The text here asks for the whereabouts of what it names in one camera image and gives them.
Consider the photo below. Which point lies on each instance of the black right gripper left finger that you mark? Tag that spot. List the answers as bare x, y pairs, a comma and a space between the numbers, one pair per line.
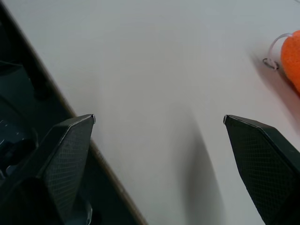
62, 164

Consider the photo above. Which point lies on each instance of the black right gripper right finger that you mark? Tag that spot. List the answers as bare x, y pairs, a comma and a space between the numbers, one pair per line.
262, 164

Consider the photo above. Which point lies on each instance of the orange plush toy with loop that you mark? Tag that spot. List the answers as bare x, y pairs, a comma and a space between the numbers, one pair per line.
291, 58

